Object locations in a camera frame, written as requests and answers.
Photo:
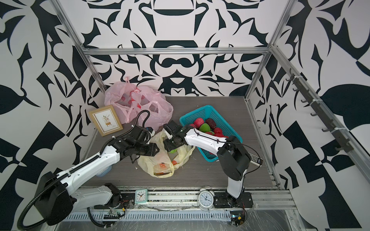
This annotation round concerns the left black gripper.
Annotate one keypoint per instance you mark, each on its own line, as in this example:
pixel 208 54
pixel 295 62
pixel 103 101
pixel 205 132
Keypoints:
pixel 152 150

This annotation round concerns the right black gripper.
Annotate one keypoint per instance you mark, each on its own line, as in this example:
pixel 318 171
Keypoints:
pixel 166 146

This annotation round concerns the large pink-red fruit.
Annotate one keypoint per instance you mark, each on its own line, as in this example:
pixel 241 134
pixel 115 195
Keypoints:
pixel 198 122

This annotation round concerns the green apple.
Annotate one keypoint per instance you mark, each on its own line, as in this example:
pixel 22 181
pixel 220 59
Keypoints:
pixel 205 128

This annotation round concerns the yellow plastic bag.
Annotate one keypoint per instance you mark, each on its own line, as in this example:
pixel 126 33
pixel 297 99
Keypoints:
pixel 164 164

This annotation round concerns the dark maroon fruit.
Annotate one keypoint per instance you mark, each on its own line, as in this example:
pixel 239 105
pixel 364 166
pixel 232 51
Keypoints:
pixel 211 123

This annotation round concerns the round red apple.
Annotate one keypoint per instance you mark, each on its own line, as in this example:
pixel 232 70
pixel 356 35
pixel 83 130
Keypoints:
pixel 218 130

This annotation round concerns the large pink plastic bag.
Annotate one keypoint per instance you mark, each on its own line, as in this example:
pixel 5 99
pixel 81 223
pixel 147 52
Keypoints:
pixel 126 99

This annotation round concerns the small pink plastic bag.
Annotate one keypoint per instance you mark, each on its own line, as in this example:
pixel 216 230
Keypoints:
pixel 145 98

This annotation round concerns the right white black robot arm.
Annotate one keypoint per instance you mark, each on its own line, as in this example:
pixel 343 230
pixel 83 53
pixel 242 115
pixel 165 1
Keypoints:
pixel 232 155

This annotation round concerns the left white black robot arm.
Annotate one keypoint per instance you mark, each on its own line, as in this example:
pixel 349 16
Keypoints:
pixel 60 193

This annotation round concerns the blue square timer clock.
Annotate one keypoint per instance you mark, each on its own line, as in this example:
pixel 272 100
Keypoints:
pixel 104 172

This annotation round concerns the small teal square clock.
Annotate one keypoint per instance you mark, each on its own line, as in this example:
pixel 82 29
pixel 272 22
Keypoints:
pixel 141 196

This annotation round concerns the round silver alarm clock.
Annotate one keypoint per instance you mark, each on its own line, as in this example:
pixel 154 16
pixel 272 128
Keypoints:
pixel 205 199

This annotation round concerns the left circuit board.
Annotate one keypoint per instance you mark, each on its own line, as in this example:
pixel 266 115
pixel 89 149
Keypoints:
pixel 115 214

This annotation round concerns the circuit board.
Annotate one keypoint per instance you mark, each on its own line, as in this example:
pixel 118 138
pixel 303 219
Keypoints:
pixel 115 214
pixel 238 219

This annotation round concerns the grey calculator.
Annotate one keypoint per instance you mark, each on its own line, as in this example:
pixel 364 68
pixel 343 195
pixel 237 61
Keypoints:
pixel 256 160

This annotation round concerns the right circuit board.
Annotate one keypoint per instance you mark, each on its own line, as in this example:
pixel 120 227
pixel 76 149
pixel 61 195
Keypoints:
pixel 238 219

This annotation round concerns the wooden picture frame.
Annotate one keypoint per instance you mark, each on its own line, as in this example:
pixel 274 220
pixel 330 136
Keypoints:
pixel 106 120

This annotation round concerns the white slotted cable duct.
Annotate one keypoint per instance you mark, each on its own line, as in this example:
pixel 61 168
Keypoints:
pixel 189 215

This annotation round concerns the wall hook rail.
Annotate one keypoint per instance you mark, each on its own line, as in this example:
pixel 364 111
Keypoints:
pixel 332 125

